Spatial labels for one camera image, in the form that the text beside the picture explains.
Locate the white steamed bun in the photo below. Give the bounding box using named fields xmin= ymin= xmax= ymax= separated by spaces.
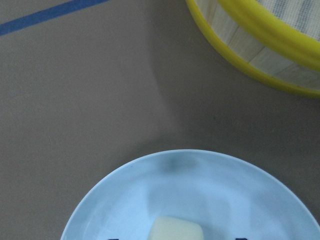
xmin=148 ymin=216 xmax=204 ymax=240

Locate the yellow bamboo steamer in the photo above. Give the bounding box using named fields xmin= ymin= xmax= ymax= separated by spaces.
xmin=186 ymin=0 xmax=320 ymax=98

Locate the light blue plate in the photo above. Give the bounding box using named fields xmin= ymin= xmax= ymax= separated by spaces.
xmin=61 ymin=149 xmax=320 ymax=240

